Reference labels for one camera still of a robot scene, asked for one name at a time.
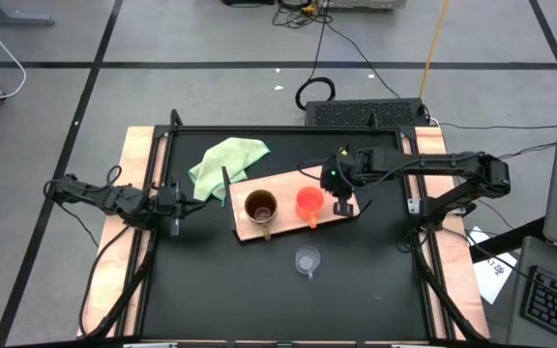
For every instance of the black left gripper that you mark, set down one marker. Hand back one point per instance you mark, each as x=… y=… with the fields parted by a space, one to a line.
x=172 y=205

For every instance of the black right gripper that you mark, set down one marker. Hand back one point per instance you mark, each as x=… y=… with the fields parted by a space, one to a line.
x=351 y=179

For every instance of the orange plastic mug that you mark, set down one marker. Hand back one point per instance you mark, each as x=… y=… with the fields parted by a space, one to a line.
x=307 y=200

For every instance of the teal brown glazed ceramic mug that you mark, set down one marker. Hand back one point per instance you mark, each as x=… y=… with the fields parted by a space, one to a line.
x=254 y=200

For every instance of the clear glass footed mug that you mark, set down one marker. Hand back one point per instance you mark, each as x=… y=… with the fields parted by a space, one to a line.
x=307 y=261

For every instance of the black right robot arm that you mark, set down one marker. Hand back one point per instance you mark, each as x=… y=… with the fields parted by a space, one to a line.
x=443 y=162

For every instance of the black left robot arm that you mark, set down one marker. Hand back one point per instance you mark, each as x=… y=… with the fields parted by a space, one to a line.
x=109 y=198

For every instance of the light green cloth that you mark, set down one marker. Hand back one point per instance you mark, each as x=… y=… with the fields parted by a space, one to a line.
x=225 y=159

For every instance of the light wooden side board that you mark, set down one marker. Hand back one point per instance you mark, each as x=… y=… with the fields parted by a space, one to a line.
x=430 y=140
x=136 y=145

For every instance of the black computer case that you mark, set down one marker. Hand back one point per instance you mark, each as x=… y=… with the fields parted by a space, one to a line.
x=365 y=113

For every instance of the white paper sheet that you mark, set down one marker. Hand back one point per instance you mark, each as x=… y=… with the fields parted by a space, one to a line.
x=493 y=275

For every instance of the black desk bar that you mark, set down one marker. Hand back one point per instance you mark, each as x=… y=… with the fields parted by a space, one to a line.
x=506 y=241

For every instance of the grey metal box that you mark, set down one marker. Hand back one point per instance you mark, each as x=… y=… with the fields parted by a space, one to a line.
x=365 y=4

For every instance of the black keyboard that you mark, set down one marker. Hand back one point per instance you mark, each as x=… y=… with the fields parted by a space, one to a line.
x=556 y=304

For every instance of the grey metal stand foot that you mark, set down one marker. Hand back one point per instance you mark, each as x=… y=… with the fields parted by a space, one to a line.
x=17 y=20

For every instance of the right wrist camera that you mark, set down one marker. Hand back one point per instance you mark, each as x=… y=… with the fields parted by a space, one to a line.
x=331 y=176

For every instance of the wooden shelf with black frame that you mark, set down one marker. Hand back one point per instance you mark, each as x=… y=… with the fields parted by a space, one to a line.
x=283 y=193

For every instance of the silver metal bracket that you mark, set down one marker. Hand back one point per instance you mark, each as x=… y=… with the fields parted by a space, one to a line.
x=414 y=206

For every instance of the black table edge frame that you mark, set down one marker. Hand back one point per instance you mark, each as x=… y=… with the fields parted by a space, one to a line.
x=283 y=129

